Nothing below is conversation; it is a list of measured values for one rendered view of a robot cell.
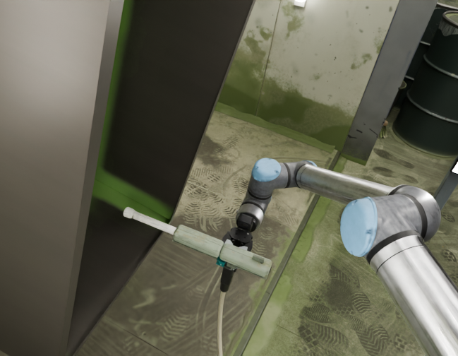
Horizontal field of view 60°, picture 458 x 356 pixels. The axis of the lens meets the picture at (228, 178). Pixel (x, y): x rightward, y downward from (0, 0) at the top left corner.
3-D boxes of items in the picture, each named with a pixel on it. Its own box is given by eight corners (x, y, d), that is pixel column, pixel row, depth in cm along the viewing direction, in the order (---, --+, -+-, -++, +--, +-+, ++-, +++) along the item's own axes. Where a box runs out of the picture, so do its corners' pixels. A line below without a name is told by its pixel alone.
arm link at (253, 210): (266, 209, 138) (240, 199, 139) (262, 219, 134) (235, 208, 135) (260, 226, 144) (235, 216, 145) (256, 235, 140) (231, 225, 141)
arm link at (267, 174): (281, 154, 140) (272, 179, 148) (250, 156, 136) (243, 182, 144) (291, 172, 133) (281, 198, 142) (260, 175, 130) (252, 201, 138)
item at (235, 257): (260, 297, 133) (274, 256, 118) (255, 309, 130) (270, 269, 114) (131, 242, 142) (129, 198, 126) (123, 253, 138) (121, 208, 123)
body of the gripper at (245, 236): (243, 260, 132) (254, 235, 141) (249, 245, 126) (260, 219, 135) (222, 252, 133) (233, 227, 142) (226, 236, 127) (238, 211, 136)
